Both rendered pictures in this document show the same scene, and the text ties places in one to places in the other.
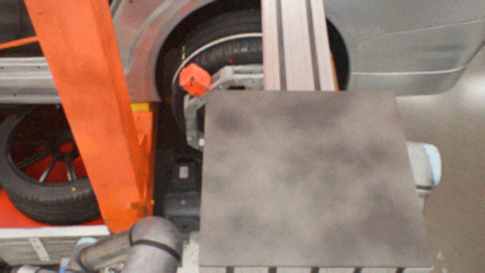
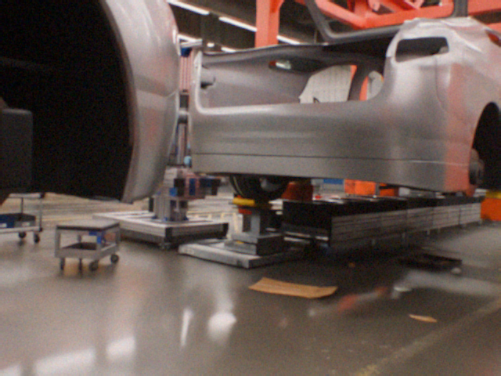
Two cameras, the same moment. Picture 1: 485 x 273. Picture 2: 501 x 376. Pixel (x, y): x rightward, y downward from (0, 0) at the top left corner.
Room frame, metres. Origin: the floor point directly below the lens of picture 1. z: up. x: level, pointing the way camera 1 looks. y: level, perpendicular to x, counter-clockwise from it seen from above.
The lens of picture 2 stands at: (4.63, -3.43, 0.85)
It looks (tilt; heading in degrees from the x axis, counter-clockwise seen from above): 3 degrees down; 133
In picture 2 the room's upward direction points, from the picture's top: 3 degrees clockwise
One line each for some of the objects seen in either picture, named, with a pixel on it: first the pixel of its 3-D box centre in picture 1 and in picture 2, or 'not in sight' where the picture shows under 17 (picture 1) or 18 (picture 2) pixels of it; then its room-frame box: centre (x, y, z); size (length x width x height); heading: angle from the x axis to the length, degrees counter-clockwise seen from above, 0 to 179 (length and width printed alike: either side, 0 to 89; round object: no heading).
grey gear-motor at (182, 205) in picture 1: (186, 194); (267, 226); (1.44, 0.26, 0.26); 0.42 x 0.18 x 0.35; 3
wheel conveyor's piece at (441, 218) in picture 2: not in sight; (416, 217); (1.41, 3.46, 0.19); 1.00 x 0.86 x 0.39; 93
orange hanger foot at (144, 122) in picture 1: (132, 129); (286, 181); (1.48, 0.47, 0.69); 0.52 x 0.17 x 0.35; 3
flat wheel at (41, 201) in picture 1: (70, 153); (314, 211); (1.57, 0.82, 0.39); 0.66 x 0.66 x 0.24
